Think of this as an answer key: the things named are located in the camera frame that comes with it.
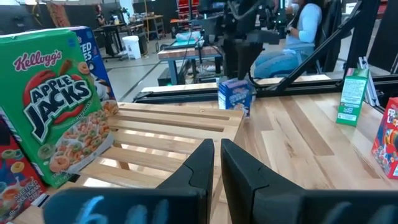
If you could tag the black metal table frame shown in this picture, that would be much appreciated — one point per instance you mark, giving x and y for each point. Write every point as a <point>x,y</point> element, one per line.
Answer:
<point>314,59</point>

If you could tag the blue Frosted Flakes cereal box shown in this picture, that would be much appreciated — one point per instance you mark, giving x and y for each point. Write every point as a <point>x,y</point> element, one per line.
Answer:
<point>93,62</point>
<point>234,96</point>

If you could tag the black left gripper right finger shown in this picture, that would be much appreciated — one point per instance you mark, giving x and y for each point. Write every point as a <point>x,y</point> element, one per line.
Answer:
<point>280,205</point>

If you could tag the silver aluminium bar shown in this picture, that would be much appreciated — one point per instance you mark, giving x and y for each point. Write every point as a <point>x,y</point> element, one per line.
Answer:
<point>371,90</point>

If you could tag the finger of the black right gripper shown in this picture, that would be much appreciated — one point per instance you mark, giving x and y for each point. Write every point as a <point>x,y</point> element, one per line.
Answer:
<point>236,54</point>
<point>251,54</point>

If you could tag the white bin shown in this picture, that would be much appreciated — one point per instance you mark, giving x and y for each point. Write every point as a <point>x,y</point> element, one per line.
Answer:
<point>132,46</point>

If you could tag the background black robot arm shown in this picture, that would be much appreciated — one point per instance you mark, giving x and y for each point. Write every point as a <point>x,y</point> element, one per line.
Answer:
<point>281,21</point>

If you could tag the black office chair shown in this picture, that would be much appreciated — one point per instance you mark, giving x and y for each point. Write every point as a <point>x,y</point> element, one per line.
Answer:
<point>329,31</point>

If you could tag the red Froot Loops cereal box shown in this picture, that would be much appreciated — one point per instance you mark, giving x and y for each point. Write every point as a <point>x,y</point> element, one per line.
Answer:
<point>15,180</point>
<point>387,140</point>

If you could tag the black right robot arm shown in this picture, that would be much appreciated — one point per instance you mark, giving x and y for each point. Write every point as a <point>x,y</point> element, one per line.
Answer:
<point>245,15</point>

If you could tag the green Apple Jacks cereal box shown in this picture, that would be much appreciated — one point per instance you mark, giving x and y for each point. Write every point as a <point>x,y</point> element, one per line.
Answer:
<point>56,102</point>
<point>353,99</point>

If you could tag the wooden slatted shelf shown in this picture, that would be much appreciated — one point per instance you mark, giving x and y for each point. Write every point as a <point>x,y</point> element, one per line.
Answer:
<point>174,124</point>

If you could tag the wooden table with blue legs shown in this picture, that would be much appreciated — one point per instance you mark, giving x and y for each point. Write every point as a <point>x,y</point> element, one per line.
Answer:
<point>189,53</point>

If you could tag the background wooden desk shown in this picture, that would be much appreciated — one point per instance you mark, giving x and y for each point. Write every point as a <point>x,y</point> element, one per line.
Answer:
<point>154,21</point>

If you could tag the red storage rack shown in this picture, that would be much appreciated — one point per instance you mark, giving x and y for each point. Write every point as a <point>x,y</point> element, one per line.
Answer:
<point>186,7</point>

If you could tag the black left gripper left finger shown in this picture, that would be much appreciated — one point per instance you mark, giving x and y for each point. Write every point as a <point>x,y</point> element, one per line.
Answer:
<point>186,199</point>

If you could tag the person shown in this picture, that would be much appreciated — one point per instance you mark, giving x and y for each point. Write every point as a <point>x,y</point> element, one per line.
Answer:
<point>100,15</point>
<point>304,25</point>

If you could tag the brown patterned cloth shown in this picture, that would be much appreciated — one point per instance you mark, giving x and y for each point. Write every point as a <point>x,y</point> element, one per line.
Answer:
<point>59,14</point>

